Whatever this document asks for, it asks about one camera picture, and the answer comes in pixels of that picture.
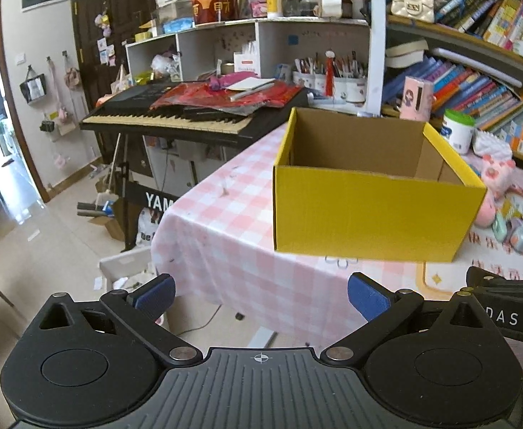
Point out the dark wooden door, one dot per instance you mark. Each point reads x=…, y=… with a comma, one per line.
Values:
x=87, y=76

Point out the pink hanging bag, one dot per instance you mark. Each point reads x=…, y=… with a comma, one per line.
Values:
x=71, y=77

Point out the white paper bag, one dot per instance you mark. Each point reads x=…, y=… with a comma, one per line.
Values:
x=247, y=62

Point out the white pen holder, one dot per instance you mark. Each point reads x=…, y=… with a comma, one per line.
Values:
x=322, y=85
x=304, y=80
x=351, y=90

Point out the white cubby shelf unit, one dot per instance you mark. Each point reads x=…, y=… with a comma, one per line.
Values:
x=270, y=44

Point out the pink small box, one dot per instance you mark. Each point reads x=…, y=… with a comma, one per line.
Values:
x=258, y=6

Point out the crumpled plastic bag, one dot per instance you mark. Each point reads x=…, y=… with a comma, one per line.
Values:
x=165, y=65

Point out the yellow cardboard box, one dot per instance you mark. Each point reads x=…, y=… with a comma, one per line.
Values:
x=369, y=214

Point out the pink plush pig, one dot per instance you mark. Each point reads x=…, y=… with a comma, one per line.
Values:
x=498, y=174

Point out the red cloth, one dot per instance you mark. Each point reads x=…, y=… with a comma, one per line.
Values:
x=190, y=96

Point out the pink checked tablecloth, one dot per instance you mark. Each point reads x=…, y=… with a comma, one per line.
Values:
x=225, y=232

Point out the white plastic bin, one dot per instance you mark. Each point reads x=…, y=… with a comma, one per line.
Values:
x=123, y=263

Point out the red tassel ornament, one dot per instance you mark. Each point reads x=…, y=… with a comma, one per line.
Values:
x=330, y=76

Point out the pink cylinder container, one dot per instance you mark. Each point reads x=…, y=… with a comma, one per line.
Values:
x=416, y=98

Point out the black keyboard stand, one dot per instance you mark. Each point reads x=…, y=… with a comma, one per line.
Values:
x=152, y=199

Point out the brown cardboard box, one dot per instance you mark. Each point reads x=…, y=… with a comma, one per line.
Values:
x=111, y=225

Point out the white notebook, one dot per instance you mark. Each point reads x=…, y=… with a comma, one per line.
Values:
x=252, y=84

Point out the white jar green lid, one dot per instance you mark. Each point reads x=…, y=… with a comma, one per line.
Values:
x=457, y=134

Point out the wooden bookshelf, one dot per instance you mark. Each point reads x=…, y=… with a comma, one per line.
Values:
x=467, y=40

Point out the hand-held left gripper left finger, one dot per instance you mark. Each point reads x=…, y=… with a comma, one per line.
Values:
x=156, y=296

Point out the row of thin colourful books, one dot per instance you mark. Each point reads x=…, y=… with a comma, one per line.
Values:
x=480, y=98

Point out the mint green case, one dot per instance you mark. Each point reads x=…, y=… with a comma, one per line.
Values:
x=499, y=229

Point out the magenta folder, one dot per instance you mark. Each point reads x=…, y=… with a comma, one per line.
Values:
x=223, y=81

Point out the blue white tube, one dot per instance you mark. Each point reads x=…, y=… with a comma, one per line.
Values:
x=318, y=96

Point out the blue tissue pack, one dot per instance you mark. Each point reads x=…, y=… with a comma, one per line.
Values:
x=179, y=25

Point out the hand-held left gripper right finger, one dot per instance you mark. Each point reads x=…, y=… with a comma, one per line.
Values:
x=369, y=297

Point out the cream book stack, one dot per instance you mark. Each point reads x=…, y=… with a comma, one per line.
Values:
x=404, y=53

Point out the pastel purple toy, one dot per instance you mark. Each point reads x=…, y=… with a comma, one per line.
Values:
x=521, y=237

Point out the white quilted purse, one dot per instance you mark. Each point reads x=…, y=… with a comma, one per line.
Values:
x=492, y=143

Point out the grey tote bag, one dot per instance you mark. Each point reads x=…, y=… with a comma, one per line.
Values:
x=32, y=90

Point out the white bottle yellow label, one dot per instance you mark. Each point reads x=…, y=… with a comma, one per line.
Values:
x=274, y=4

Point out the black electric keyboard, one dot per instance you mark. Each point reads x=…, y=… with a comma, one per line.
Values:
x=132, y=107

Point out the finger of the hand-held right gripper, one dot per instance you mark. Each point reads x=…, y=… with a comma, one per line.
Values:
x=503, y=285

